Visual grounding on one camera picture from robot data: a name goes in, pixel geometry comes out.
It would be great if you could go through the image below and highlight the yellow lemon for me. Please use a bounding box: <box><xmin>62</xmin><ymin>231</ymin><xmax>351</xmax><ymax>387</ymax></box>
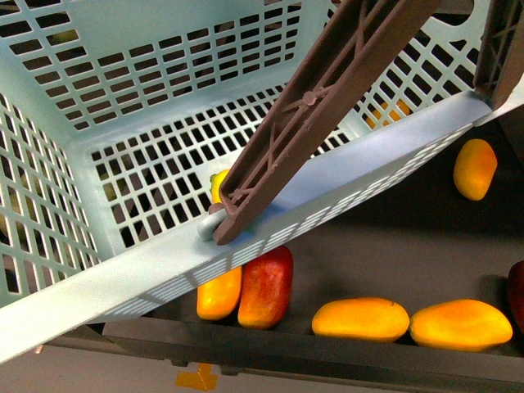
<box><xmin>210</xmin><ymin>169</ymin><xmax>229</xmax><ymax>204</ymax></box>

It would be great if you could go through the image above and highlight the yellow mango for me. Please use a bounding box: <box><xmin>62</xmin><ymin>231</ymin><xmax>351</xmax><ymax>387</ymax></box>
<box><xmin>409</xmin><ymin>299</ymin><xmax>513</xmax><ymax>352</ymax></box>
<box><xmin>196</xmin><ymin>267</ymin><xmax>242</xmax><ymax>321</ymax></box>
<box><xmin>453</xmin><ymin>138</ymin><xmax>498</xmax><ymax>201</ymax></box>
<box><xmin>311</xmin><ymin>297</ymin><xmax>409</xmax><ymax>342</ymax></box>

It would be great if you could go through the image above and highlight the light blue plastic basket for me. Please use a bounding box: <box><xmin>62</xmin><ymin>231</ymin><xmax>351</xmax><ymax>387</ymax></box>
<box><xmin>1</xmin><ymin>1</ymin><xmax>498</xmax><ymax>361</ymax></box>

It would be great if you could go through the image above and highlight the brown basket handle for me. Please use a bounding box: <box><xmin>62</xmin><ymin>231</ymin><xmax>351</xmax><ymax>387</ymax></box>
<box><xmin>199</xmin><ymin>1</ymin><xmax>523</xmax><ymax>245</ymax></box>

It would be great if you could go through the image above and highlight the red mango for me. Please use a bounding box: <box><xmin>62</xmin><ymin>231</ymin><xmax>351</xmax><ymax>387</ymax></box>
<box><xmin>237</xmin><ymin>246</ymin><xmax>294</xmax><ymax>330</ymax></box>

